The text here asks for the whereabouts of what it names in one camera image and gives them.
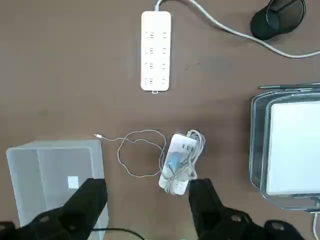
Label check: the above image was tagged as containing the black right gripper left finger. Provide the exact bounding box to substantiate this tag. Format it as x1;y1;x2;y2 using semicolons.
0;177;109;240

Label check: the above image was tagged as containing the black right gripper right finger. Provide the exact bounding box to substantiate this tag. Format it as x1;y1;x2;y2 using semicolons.
187;177;305;240

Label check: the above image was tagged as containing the white Apple phone charger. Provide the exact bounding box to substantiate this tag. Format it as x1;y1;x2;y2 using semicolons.
166;149;186;174

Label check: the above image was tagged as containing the thin white charger cable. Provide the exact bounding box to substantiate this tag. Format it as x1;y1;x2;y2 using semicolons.
94;129;167;179

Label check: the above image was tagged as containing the large white power strip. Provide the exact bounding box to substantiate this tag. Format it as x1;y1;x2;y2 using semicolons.
140;10;172;94

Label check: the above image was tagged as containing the translucent plastic bin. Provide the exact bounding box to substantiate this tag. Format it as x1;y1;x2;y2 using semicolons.
5;139;110;240

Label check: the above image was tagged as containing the silver metal mesh tray stack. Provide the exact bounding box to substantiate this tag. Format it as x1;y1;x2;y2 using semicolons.
249;83;320;213

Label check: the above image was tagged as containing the white paper on clipboard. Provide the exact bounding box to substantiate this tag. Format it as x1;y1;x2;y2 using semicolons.
266;101;320;198

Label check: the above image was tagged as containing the black mesh pen cup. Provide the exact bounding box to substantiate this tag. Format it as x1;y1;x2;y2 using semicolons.
250;0;307;41

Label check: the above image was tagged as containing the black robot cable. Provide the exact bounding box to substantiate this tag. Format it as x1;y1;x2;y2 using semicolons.
93;227;146;240

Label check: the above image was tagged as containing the small white cord-wrapped power strip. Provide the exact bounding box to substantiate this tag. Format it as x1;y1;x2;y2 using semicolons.
158;128;207;196

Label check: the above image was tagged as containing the white cable under tray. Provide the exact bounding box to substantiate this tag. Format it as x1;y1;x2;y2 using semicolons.
311;211;320;239

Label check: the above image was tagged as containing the thick white power strip cable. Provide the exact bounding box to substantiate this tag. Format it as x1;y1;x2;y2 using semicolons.
154;0;320;59

